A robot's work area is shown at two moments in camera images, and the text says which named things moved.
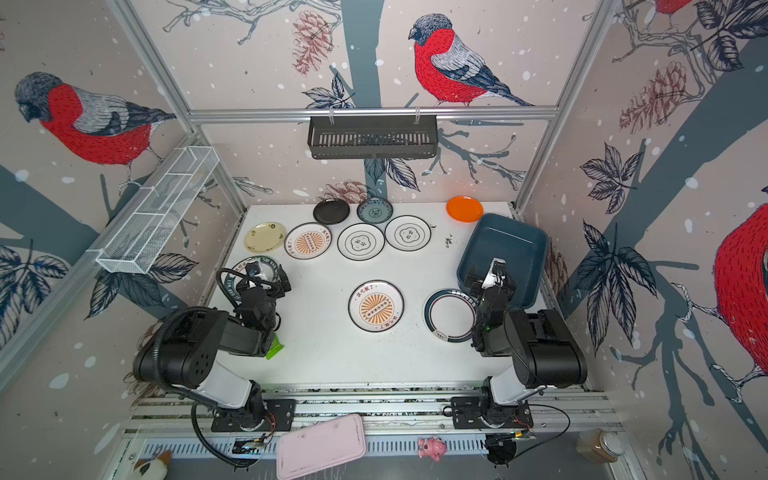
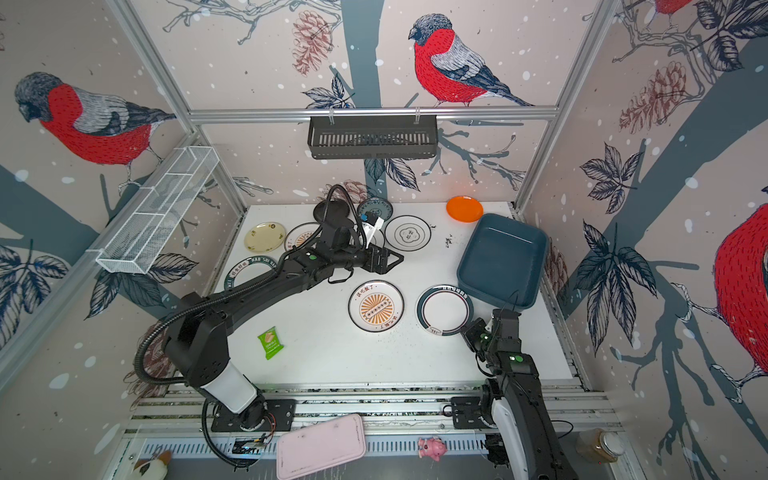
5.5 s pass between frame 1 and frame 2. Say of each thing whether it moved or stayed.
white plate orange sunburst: stayed
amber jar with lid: stayed
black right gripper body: moved
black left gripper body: moved
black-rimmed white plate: stayed
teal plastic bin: stayed
